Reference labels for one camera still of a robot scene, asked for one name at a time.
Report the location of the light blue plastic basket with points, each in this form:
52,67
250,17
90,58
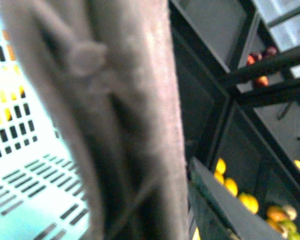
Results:
41,192

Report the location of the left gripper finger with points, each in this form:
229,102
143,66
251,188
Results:
218,214

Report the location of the black fruit display shelf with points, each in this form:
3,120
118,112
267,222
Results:
238,66

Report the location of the brown basket handle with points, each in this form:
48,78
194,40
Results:
105,70

